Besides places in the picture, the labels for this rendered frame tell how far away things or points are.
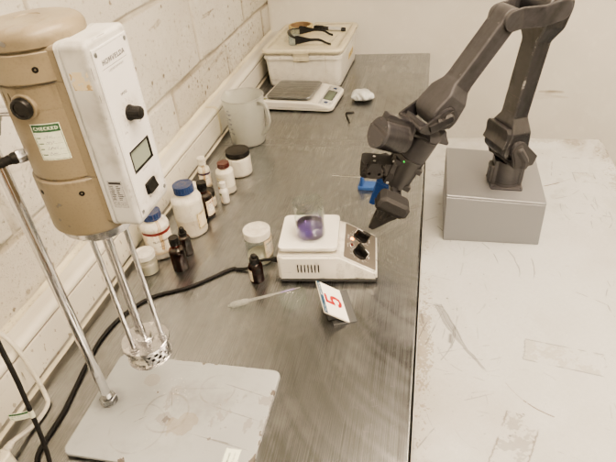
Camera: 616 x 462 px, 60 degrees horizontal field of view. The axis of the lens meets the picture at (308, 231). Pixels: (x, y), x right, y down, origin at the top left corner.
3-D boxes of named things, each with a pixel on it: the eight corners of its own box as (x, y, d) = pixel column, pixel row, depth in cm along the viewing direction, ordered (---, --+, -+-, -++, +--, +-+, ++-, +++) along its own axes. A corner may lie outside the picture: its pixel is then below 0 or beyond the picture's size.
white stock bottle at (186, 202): (182, 242, 126) (170, 195, 119) (175, 227, 132) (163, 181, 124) (212, 233, 128) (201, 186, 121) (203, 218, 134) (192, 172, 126)
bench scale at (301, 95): (332, 114, 181) (331, 100, 178) (260, 110, 188) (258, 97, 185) (345, 93, 195) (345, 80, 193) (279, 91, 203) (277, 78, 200)
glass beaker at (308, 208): (299, 226, 113) (295, 192, 108) (328, 227, 112) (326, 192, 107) (291, 247, 107) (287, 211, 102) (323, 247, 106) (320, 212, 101)
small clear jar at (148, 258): (134, 275, 117) (127, 256, 114) (147, 262, 121) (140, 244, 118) (152, 279, 116) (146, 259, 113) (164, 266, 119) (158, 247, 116)
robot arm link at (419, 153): (443, 122, 102) (406, 111, 97) (457, 139, 98) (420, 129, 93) (423, 150, 106) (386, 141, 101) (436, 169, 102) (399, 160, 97)
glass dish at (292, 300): (311, 294, 108) (310, 286, 106) (302, 313, 104) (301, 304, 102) (285, 290, 109) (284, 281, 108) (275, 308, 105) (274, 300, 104)
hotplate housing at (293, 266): (377, 245, 119) (376, 214, 115) (377, 284, 109) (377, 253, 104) (278, 246, 122) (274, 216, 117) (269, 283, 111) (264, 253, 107)
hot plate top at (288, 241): (340, 217, 115) (340, 214, 115) (337, 251, 105) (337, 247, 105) (285, 218, 117) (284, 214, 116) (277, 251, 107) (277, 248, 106)
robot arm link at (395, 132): (437, 94, 100) (388, 79, 94) (463, 113, 94) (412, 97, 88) (409, 148, 105) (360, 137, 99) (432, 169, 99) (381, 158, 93)
